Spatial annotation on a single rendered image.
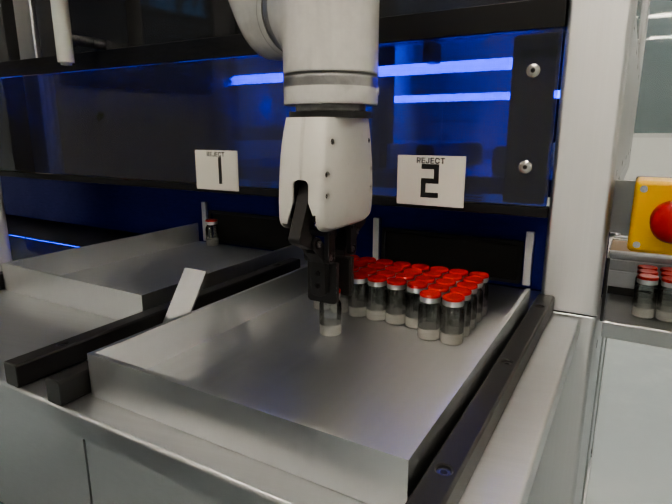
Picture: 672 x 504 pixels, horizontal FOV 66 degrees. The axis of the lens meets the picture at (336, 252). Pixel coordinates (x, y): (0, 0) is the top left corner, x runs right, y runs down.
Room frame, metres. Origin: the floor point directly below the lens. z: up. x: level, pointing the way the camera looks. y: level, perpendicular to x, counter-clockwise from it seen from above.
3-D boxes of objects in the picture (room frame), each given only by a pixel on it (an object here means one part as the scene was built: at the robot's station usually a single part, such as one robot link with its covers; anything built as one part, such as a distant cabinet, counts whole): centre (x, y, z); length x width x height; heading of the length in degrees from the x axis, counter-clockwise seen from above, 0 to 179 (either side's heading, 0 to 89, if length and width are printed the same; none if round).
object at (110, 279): (0.72, 0.23, 0.90); 0.34 x 0.26 x 0.04; 150
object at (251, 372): (0.44, -0.01, 0.90); 0.34 x 0.26 x 0.04; 150
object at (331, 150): (0.48, 0.00, 1.05); 0.10 x 0.08 x 0.11; 150
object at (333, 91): (0.48, 0.00, 1.11); 0.09 x 0.08 x 0.03; 150
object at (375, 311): (0.52, -0.05, 0.90); 0.18 x 0.02 x 0.05; 60
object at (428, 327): (0.47, -0.09, 0.90); 0.02 x 0.02 x 0.05
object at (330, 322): (0.48, 0.01, 0.90); 0.02 x 0.02 x 0.04
